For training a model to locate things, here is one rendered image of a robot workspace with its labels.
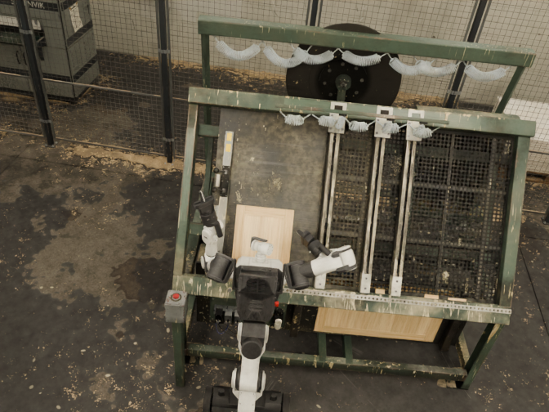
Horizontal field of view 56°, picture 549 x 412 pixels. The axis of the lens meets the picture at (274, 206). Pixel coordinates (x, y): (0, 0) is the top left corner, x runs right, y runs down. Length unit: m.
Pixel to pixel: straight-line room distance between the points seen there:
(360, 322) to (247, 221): 1.20
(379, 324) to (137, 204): 2.73
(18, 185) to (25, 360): 2.18
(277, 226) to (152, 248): 1.84
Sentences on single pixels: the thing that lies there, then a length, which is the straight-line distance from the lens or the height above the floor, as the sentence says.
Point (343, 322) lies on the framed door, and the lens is 3.97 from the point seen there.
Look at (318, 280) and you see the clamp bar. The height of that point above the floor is 0.97.
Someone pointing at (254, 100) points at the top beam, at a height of 1.86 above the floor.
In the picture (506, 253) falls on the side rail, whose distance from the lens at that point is 3.70.
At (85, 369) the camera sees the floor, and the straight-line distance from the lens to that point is 4.19.
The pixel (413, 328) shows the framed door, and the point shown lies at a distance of 4.07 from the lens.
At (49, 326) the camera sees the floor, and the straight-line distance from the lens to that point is 4.50.
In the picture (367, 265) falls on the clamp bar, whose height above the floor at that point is 1.04.
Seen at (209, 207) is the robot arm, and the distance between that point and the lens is 2.92.
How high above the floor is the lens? 3.41
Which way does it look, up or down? 39 degrees down
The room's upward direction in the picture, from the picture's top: 6 degrees clockwise
